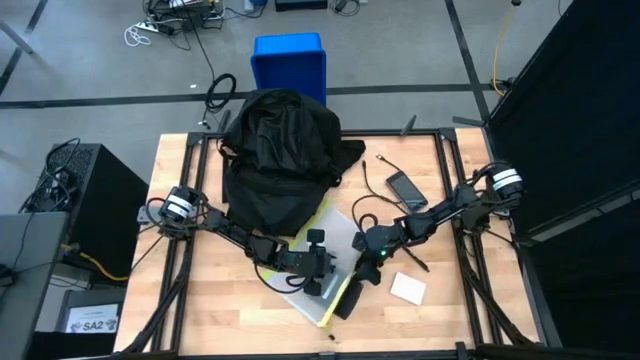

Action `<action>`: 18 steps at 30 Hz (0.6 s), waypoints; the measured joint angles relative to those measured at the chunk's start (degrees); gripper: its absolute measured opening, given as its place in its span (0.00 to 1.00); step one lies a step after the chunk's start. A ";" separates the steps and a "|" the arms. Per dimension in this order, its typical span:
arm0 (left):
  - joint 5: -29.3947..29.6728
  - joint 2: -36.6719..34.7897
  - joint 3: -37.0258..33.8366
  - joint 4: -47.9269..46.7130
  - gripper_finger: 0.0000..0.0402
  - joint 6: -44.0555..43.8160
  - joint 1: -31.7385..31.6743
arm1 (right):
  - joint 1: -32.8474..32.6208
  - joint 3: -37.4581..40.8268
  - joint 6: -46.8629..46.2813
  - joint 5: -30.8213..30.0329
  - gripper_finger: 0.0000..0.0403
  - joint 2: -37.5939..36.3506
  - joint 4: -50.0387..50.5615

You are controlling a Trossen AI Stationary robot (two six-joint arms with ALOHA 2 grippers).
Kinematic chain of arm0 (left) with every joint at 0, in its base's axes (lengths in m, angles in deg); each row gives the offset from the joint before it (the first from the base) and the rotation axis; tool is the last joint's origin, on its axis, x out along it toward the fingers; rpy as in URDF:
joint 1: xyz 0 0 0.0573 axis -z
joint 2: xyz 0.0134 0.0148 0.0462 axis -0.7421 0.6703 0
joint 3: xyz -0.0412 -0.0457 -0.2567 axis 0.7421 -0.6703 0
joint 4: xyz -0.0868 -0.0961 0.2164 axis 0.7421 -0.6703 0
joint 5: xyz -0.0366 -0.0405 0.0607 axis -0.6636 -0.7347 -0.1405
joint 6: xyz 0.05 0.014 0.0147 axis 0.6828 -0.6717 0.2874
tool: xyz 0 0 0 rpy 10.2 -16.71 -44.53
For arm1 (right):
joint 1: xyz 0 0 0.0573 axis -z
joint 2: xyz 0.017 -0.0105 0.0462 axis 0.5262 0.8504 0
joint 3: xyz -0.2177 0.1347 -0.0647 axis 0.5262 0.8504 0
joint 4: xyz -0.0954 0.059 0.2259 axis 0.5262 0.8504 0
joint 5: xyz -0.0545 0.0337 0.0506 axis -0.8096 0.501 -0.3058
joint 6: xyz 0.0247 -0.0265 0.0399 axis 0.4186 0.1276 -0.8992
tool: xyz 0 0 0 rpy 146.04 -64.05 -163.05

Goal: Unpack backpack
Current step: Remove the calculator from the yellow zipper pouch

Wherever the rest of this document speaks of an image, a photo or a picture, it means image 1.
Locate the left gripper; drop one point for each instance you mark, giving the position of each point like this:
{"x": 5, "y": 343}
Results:
{"x": 315, "y": 265}

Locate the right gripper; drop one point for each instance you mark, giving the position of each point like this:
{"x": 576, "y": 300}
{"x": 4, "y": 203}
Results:
{"x": 380, "y": 240}

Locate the white mesh pouch yellow trim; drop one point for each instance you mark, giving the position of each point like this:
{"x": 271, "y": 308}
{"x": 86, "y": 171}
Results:
{"x": 312, "y": 305}

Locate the white square notepad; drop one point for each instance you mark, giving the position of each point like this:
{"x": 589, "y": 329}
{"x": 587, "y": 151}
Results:
{"x": 408, "y": 288}

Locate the black pen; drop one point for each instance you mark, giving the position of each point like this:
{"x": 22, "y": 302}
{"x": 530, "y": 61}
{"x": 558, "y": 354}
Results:
{"x": 417, "y": 261}

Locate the black backpack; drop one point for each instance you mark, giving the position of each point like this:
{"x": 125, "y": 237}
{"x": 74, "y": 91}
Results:
{"x": 280, "y": 160}

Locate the black smartphone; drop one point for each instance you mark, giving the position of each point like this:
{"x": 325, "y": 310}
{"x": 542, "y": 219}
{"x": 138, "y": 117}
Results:
{"x": 407, "y": 192}

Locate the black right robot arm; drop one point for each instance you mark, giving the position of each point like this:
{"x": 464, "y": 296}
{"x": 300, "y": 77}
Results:
{"x": 435, "y": 215}

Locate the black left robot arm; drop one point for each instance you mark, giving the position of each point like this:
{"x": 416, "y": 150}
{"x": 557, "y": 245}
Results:
{"x": 235, "y": 232}

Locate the small dark object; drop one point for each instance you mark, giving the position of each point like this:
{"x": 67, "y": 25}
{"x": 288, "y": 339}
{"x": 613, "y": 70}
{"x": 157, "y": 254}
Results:
{"x": 332, "y": 338}

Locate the blue plastic bin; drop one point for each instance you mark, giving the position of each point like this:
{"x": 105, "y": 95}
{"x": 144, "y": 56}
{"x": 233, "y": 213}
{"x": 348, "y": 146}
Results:
{"x": 290, "y": 60}

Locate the black computer tower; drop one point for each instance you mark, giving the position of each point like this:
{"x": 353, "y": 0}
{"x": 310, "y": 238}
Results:
{"x": 110, "y": 200}

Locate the black equipment case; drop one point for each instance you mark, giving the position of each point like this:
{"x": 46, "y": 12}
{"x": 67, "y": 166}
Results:
{"x": 90, "y": 295}

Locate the white SA2 label sign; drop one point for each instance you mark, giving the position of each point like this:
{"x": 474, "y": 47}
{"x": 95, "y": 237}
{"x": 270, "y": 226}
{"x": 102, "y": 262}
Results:
{"x": 92, "y": 320}

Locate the black flat device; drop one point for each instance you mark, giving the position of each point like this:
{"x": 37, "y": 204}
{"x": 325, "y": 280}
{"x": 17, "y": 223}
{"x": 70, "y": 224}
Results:
{"x": 300, "y": 4}

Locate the grey desk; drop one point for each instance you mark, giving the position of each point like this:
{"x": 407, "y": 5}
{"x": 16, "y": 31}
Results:
{"x": 30, "y": 280}

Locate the black partition panel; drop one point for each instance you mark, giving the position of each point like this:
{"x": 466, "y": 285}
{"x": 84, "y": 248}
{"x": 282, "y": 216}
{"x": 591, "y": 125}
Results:
{"x": 575, "y": 100}

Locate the grey metal table leg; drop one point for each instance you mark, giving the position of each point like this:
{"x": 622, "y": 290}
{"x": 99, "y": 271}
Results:
{"x": 15, "y": 36}

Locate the black metal table frame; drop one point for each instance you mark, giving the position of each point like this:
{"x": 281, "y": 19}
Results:
{"x": 425, "y": 133}

